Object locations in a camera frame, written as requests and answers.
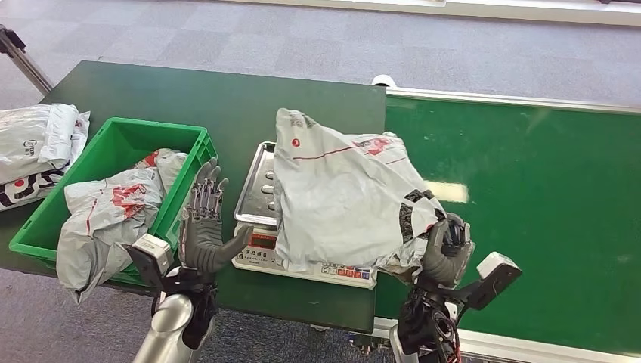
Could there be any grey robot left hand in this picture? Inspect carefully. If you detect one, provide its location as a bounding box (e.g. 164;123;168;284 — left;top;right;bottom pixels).
178;157;255;275

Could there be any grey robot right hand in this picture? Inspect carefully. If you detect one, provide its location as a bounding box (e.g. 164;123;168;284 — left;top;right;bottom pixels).
420;213;475;290

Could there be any grey courier package red print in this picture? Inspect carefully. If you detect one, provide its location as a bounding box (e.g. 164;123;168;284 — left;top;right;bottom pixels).
272;107;447;275

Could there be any electronic weighing scale steel tray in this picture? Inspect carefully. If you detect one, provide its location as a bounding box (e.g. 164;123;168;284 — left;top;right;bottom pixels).
231;141;377;290

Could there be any small grey courier package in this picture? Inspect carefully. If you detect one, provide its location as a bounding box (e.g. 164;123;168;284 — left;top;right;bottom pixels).
132;147;189;194

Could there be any large crumpled grey courier package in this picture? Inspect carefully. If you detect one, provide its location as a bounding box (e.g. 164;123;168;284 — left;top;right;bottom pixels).
56;167;166;305

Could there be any green plastic basket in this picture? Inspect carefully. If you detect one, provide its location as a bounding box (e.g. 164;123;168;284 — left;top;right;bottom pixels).
8;117;219;289

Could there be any black and white printed package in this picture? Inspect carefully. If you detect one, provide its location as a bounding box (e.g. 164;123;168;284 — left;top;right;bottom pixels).
0;167;66;213

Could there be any white courier package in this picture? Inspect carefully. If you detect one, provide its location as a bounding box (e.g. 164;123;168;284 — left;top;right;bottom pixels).
0;104;91;186

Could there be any metal stand leg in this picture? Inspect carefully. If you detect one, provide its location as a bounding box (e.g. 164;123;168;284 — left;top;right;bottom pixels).
0;25;55;96

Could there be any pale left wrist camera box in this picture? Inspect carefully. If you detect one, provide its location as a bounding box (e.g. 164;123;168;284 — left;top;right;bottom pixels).
127;234;175;292

